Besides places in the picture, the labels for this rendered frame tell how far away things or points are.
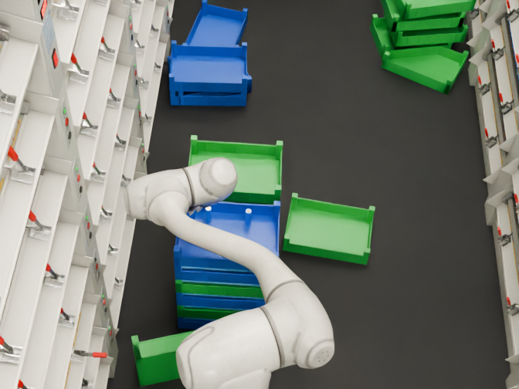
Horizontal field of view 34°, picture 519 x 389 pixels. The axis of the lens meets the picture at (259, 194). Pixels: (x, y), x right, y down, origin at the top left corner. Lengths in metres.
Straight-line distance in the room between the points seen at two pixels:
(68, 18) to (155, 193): 0.48
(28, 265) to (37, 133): 0.26
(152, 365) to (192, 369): 0.95
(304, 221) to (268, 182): 0.36
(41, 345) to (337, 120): 1.86
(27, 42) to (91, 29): 0.58
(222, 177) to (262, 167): 0.71
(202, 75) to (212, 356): 1.88
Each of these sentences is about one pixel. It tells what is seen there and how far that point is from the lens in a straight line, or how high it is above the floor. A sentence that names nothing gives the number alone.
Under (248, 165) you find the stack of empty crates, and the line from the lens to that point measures 2.78.
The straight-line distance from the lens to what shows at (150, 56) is 3.14.
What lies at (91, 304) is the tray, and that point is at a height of 0.50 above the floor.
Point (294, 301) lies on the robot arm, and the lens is 1.75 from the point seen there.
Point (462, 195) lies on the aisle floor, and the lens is 3.25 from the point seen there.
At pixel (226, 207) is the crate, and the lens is 2.55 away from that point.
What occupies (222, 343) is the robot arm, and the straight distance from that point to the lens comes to 1.67.
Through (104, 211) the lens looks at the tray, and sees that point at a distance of 2.43.
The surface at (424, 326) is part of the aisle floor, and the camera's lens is 2.92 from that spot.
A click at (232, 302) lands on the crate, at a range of 2.64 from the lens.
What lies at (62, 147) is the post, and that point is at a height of 1.16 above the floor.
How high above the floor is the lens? 2.52
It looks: 54 degrees down
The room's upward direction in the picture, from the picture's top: 5 degrees clockwise
